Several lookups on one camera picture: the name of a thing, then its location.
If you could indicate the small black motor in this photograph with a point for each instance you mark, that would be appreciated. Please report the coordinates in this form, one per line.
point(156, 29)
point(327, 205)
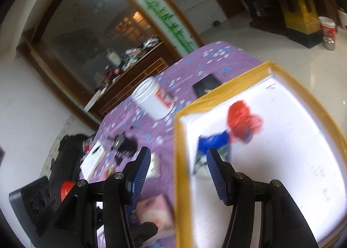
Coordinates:
point(126, 145)

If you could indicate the lemon print tissue pack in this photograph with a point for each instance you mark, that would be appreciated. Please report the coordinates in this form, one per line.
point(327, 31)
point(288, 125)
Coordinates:
point(154, 165)

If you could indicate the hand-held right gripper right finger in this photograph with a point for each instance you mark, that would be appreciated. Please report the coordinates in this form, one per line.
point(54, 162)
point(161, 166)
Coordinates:
point(217, 175)

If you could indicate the black phone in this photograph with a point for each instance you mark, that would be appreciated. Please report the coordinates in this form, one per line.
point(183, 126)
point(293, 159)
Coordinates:
point(206, 85)

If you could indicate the blue packet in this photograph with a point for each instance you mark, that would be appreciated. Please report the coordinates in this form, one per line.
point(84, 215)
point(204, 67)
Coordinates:
point(211, 141)

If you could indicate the wooden staircase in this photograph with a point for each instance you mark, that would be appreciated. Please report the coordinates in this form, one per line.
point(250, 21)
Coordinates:
point(267, 20)

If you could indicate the gold pillar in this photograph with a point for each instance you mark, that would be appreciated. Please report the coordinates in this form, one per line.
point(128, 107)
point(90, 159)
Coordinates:
point(298, 7)

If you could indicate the pile of assorted clutter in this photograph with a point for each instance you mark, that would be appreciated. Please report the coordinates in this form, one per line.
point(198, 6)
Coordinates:
point(130, 58)

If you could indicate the black bag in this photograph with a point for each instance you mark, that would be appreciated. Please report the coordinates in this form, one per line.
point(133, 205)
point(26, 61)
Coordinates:
point(67, 150)

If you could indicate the white bucket red label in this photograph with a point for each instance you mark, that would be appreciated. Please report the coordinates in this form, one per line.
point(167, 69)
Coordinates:
point(328, 31)

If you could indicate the pink packet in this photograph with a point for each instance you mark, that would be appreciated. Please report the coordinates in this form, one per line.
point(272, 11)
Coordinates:
point(157, 210)

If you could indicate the bamboo painted pillar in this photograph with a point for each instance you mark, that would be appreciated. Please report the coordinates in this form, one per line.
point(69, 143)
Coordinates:
point(160, 7)

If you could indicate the black device with buttons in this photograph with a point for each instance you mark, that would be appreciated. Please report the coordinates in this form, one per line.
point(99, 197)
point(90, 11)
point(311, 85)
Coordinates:
point(29, 202)

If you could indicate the white plastic jar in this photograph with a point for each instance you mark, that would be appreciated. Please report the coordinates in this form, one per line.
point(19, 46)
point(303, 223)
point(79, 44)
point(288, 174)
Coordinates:
point(149, 99)

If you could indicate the purple floral tablecloth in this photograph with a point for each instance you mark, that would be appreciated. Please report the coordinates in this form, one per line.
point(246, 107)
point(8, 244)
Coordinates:
point(189, 69)

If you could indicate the white foam box yellow tape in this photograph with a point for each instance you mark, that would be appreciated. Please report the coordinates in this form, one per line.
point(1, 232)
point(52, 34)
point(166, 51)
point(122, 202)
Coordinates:
point(284, 142)

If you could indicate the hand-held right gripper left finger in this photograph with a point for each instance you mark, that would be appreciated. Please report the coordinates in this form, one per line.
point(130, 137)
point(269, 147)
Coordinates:
point(141, 172)

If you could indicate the red round cap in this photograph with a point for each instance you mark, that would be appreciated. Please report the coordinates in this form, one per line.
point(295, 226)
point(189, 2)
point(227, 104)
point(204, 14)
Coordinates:
point(66, 191)

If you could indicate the wooden cabinet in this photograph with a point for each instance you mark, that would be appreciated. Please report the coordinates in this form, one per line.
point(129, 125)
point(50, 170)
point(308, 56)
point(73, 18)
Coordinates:
point(130, 80)

